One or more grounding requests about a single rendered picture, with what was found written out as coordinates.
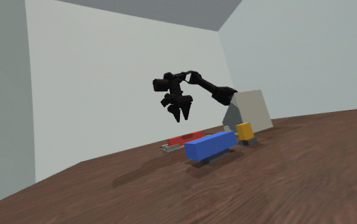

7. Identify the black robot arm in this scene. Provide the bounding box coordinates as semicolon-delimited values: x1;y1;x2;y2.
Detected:
152;71;238;107

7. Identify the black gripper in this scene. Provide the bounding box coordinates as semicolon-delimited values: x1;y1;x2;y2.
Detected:
167;89;193;123

